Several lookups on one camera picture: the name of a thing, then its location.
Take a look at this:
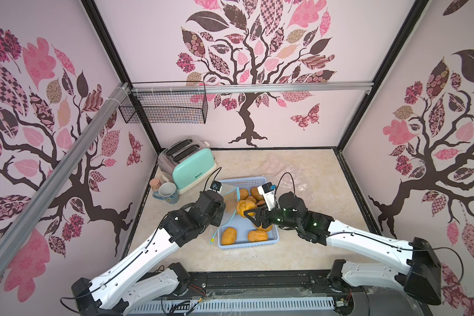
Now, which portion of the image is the mint green silver toaster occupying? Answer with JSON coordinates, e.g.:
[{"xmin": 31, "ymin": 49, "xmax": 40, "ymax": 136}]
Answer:
[{"xmin": 158, "ymin": 136, "xmax": 217, "ymax": 194}]

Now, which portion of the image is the brown potato right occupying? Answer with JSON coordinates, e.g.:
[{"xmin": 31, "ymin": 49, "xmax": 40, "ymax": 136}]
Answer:
[{"xmin": 250, "ymin": 187, "xmax": 264, "ymax": 201}]

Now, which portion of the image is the white slotted cable duct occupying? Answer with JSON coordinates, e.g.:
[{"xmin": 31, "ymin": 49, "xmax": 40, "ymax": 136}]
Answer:
[{"xmin": 130, "ymin": 297, "xmax": 334, "ymax": 315}]

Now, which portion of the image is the clear pink zipper bag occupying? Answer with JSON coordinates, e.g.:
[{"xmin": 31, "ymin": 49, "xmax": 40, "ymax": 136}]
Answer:
[{"xmin": 258, "ymin": 154, "xmax": 315, "ymax": 204}]

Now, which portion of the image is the light blue perforated plastic basket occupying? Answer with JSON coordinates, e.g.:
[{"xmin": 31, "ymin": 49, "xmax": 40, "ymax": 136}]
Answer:
[{"xmin": 213, "ymin": 176, "xmax": 280, "ymax": 250}]

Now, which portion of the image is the black wire wall basket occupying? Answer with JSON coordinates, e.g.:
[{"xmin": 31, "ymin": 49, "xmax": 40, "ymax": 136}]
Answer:
[{"xmin": 118, "ymin": 80, "xmax": 209, "ymax": 124}]

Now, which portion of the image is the wrinkled orange potato top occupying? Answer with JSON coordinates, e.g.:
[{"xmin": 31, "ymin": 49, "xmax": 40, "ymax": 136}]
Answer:
[{"xmin": 224, "ymin": 200, "xmax": 238, "ymax": 218}]

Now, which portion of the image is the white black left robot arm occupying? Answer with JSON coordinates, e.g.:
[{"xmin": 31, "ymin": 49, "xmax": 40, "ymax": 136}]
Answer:
[{"xmin": 70, "ymin": 190, "xmax": 226, "ymax": 315}]

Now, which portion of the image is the white blue ceramic mug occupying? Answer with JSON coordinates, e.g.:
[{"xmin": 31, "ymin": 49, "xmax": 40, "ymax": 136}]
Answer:
[{"xmin": 153, "ymin": 182, "xmax": 179, "ymax": 204}]

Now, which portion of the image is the aluminium rail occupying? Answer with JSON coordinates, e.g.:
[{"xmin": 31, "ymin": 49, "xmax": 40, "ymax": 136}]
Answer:
[
  {"xmin": 0, "ymin": 82, "xmax": 130, "ymax": 297},
  {"xmin": 131, "ymin": 81, "xmax": 374, "ymax": 94}
]

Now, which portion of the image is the black base frame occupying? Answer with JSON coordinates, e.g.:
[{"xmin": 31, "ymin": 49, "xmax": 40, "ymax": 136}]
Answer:
[{"xmin": 147, "ymin": 270, "xmax": 432, "ymax": 315}]

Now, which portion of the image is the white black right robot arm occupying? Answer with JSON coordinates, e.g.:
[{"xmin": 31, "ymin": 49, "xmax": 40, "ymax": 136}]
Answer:
[{"xmin": 242, "ymin": 192, "xmax": 461, "ymax": 305}]

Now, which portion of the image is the aluminium rail left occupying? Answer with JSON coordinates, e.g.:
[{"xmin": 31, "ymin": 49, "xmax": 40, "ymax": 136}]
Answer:
[{"xmin": 0, "ymin": 82, "xmax": 130, "ymax": 297}]

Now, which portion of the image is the clear blue zipper bag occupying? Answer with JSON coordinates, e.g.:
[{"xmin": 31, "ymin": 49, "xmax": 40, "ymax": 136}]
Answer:
[{"xmin": 209, "ymin": 181, "xmax": 240, "ymax": 244}]

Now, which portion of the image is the small pink cup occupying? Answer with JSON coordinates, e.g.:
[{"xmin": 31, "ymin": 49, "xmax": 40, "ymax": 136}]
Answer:
[{"xmin": 149, "ymin": 178, "xmax": 163, "ymax": 192}]

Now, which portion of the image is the aluminium rail back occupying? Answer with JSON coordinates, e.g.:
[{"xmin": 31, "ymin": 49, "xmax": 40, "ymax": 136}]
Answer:
[{"xmin": 131, "ymin": 81, "xmax": 374, "ymax": 94}]

